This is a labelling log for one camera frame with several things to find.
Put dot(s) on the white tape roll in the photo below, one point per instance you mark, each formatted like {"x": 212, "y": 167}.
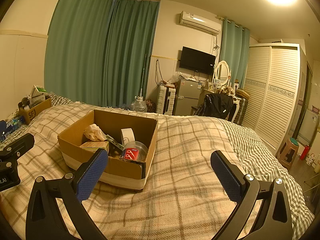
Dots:
{"x": 126, "y": 136}

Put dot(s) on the narrow green curtain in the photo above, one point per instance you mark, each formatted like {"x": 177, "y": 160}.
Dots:
{"x": 233, "y": 47}

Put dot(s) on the patterned brown bag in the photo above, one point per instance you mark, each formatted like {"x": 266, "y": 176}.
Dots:
{"x": 150, "y": 105}

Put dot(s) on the large cardboard box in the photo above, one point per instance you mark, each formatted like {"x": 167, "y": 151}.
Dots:
{"x": 85, "y": 158}

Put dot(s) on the yellow paper box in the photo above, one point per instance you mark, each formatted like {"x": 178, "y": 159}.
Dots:
{"x": 93, "y": 146}

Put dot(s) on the black jacket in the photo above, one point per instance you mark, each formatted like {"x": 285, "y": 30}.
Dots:
{"x": 215, "y": 106}

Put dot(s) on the small printed cardboard box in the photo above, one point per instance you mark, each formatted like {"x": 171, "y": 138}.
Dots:
{"x": 36, "y": 112}

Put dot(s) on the white ribbed suitcase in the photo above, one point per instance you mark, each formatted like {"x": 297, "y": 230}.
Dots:
{"x": 165, "y": 100}

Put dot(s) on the grey-green plastic tool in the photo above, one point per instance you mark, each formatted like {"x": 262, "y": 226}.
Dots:
{"x": 115, "y": 143}

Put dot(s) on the wide green curtain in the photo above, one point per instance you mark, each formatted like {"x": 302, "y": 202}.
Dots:
{"x": 100, "y": 50}

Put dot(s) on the black wall television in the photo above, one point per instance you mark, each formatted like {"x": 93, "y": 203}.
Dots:
{"x": 197, "y": 60}

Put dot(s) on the white tissue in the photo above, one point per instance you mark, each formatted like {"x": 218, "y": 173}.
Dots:
{"x": 93, "y": 132}

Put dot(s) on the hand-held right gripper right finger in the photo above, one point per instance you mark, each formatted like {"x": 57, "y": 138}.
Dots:
{"x": 226, "y": 177}

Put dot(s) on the large clear water jug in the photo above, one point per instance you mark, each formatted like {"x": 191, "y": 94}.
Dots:
{"x": 140, "y": 106}

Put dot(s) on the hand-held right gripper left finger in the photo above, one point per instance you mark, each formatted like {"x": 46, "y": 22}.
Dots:
{"x": 91, "y": 175}

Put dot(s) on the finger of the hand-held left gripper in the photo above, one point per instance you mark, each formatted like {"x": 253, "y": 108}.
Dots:
{"x": 2, "y": 127}
{"x": 22, "y": 142}

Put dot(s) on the white dressing table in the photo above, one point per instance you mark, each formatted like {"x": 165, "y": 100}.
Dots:
{"x": 236, "y": 105}

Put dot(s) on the white air conditioner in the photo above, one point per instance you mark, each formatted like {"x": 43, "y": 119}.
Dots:
{"x": 200, "y": 22}

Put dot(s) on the fluffy tan cloth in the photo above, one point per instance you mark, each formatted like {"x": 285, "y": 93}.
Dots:
{"x": 225, "y": 90}

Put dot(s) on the white oval mirror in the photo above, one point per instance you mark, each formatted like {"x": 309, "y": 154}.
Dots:
{"x": 222, "y": 71}

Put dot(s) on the white louvered wardrobe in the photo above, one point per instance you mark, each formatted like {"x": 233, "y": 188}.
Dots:
{"x": 272, "y": 97}

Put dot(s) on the silver small fridge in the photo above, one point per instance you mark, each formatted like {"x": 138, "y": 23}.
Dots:
{"x": 186, "y": 97}

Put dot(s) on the red can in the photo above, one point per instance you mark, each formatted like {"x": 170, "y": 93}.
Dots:
{"x": 129, "y": 153}

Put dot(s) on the green and white carton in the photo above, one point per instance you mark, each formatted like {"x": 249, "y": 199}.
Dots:
{"x": 38, "y": 90}

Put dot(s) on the white pole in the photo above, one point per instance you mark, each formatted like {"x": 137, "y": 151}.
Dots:
{"x": 143, "y": 75}

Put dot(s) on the red fire extinguisher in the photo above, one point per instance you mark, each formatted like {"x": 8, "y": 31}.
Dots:
{"x": 304, "y": 152}

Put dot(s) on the clear round plastic jar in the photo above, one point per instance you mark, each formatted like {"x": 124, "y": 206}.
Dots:
{"x": 141, "y": 148}

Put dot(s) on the brown plastic stool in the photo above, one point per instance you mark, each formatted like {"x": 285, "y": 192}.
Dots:
{"x": 287, "y": 153}

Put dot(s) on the green striped bed sheet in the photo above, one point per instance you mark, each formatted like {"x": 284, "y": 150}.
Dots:
{"x": 252, "y": 150}

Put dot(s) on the dark suitcase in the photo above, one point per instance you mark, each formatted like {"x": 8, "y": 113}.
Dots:
{"x": 242, "y": 110}

